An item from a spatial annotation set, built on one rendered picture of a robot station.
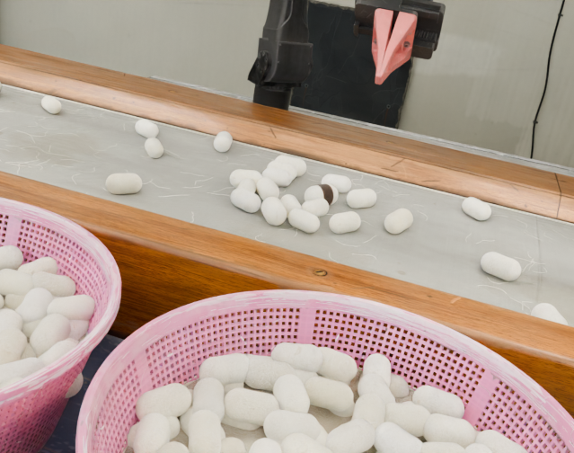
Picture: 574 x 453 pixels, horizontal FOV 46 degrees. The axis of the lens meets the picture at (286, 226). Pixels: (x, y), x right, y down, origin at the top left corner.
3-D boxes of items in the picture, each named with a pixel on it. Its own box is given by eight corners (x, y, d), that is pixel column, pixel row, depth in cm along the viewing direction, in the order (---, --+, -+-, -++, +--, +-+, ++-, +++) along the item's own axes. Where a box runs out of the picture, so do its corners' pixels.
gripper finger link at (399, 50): (401, 64, 72) (421, 2, 76) (337, 50, 73) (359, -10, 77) (396, 104, 78) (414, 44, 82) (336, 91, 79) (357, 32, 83)
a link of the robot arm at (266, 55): (314, 56, 111) (296, 48, 115) (269, 53, 106) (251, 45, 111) (308, 93, 114) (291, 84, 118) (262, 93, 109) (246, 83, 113)
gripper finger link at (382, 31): (424, 68, 71) (443, 5, 75) (358, 55, 73) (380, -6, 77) (417, 109, 77) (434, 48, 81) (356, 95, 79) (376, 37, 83)
